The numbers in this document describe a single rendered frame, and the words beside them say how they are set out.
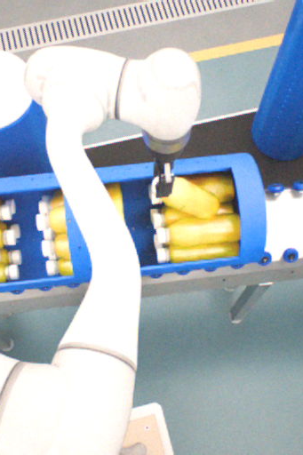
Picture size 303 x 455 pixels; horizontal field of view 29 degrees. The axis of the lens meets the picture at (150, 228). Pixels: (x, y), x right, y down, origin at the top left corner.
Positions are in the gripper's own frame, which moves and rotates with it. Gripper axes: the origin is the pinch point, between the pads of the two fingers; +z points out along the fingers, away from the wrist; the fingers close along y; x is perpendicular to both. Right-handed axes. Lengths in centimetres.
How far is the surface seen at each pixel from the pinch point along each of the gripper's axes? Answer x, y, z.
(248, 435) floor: -33, -57, 132
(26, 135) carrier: 35, 37, 39
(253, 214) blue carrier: -21.4, -6.5, 10.4
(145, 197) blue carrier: 1.9, 10.0, 32.2
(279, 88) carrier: -57, 66, 72
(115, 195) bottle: 10.1, 5.2, 17.3
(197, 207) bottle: -8.6, -3.2, 10.4
